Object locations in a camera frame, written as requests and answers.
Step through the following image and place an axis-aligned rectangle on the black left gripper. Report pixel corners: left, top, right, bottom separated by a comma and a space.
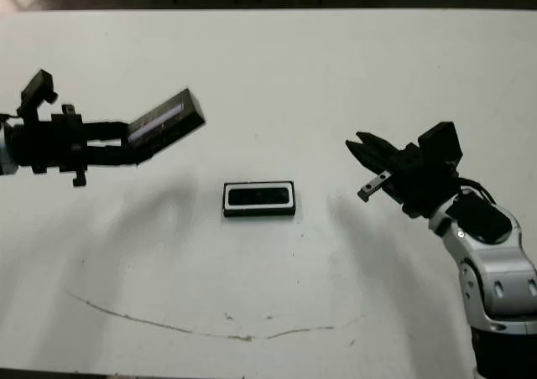
11, 104, 155, 188

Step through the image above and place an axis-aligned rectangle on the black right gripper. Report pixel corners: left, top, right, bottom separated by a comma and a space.
345, 131, 461, 221

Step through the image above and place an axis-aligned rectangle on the black glossy box lid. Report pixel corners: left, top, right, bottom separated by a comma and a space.
125, 87, 207, 164

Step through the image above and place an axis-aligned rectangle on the black box with white insert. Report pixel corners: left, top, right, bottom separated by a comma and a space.
222, 180, 296, 219

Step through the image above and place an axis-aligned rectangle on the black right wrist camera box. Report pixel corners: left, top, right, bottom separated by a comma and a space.
417, 122, 464, 171

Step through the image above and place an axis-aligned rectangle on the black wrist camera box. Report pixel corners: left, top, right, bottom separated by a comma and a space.
417, 122, 464, 171
17, 70, 59, 124

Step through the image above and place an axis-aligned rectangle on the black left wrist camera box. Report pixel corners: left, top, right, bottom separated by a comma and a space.
17, 70, 59, 124

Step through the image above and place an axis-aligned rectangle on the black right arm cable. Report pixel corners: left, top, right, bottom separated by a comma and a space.
456, 177, 497, 206

